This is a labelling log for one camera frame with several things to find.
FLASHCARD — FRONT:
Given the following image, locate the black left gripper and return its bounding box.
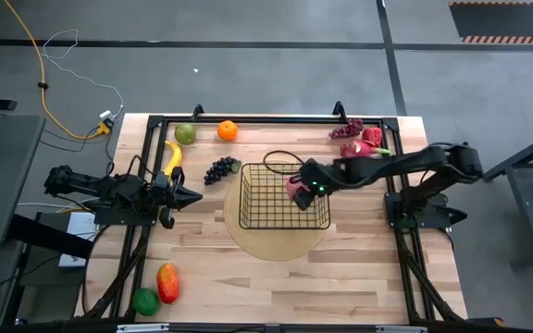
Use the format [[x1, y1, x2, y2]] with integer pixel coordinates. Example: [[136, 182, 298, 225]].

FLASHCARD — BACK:
[[154, 166, 203, 230]]

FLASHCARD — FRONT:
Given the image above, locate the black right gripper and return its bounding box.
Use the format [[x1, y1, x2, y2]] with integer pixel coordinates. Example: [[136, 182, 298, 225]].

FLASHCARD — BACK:
[[290, 158, 341, 212]]

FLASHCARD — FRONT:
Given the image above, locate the pink peach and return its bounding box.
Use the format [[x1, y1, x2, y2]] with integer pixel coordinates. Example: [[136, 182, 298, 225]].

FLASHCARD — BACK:
[[284, 174, 310, 201]]

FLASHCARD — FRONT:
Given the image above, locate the yellow banana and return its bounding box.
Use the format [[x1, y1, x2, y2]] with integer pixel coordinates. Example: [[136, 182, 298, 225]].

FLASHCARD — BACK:
[[162, 140, 183, 179]]

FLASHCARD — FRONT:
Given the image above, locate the green apple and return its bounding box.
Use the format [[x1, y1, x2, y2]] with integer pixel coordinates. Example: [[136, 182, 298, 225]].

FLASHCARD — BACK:
[[174, 122, 198, 146]]

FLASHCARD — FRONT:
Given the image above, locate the pink dragon fruit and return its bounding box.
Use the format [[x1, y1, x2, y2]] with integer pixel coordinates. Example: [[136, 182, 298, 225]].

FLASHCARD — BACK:
[[339, 140, 393, 160]]

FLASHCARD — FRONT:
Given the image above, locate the red grape bunch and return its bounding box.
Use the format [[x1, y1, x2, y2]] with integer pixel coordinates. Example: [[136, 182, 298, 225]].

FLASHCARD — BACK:
[[328, 117, 366, 141]]

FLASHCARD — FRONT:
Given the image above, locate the red orange mango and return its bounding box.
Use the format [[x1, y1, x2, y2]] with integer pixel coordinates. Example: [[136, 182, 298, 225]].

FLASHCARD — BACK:
[[155, 262, 181, 305]]

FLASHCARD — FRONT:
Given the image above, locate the green lime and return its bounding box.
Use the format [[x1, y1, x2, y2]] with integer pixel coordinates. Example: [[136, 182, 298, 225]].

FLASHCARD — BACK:
[[131, 287, 160, 318]]

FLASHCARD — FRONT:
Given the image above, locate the dark purple grape bunch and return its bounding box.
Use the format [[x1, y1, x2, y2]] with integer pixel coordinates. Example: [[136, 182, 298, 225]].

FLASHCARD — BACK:
[[203, 155, 242, 187]]

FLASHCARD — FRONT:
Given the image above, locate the round woven tan placemat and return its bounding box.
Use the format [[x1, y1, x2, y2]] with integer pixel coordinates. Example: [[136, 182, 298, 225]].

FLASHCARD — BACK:
[[222, 159, 330, 263]]

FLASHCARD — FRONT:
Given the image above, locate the orange fruit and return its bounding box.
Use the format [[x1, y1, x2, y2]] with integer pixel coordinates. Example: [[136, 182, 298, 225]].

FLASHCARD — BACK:
[[216, 119, 240, 142]]

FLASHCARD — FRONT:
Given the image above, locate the white box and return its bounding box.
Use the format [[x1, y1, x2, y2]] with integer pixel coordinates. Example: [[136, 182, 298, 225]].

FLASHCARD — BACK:
[[57, 211, 100, 269]]

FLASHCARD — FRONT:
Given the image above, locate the black desk support beam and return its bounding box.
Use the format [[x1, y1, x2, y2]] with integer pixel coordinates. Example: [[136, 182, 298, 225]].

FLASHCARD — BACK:
[[6, 215, 95, 260]]

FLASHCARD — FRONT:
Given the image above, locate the black orange hazard mat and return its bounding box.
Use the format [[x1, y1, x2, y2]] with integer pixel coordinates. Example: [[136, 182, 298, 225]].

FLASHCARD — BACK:
[[449, 0, 533, 45]]

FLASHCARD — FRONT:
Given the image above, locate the black wire basket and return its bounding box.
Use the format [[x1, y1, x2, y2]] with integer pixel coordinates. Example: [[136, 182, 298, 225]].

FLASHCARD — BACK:
[[238, 161, 331, 231]]

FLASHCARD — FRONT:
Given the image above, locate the black aluminium table frame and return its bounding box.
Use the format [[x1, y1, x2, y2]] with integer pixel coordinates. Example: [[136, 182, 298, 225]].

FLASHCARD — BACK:
[[79, 113, 469, 325]]

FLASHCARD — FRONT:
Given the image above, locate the thin white cable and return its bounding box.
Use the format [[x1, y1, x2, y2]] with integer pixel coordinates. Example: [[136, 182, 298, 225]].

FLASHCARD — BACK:
[[41, 29, 125, 119]]

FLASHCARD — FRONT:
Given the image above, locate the silver metal bracket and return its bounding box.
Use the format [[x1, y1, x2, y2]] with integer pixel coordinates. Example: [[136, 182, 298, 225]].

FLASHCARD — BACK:
[[116, 323, 171, 333], [375, 325, 428, 333]]

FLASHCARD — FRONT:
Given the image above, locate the yellow extension cable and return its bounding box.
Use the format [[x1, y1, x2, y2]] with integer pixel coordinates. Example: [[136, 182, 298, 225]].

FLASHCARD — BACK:
[[2, 0, 110, 141]]

